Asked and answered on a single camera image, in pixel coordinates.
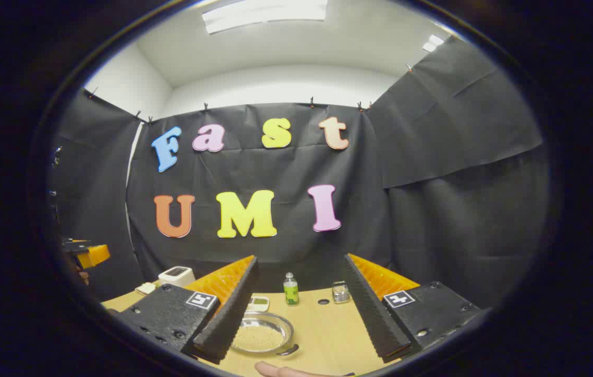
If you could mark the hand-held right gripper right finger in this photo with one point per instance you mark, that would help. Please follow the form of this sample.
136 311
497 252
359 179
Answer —
375 319

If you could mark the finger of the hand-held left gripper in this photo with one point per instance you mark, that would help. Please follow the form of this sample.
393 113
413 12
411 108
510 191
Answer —
95 255

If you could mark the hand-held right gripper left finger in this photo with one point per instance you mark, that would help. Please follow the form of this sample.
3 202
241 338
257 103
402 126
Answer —
233 314

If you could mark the white divided dish of beans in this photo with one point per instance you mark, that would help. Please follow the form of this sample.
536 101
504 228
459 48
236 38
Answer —
260 303

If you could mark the bread slice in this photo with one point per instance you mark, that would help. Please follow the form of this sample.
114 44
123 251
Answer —
145 288

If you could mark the green drink bottle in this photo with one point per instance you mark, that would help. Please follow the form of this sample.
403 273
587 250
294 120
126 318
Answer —
291 293

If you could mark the white toaster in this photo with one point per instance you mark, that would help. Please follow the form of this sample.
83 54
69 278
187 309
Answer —
176 276

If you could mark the small ceiling light panel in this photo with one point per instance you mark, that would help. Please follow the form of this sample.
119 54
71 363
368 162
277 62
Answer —
432 43

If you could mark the large ceiling light panel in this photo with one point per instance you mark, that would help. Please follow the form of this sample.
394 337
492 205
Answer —
265 13

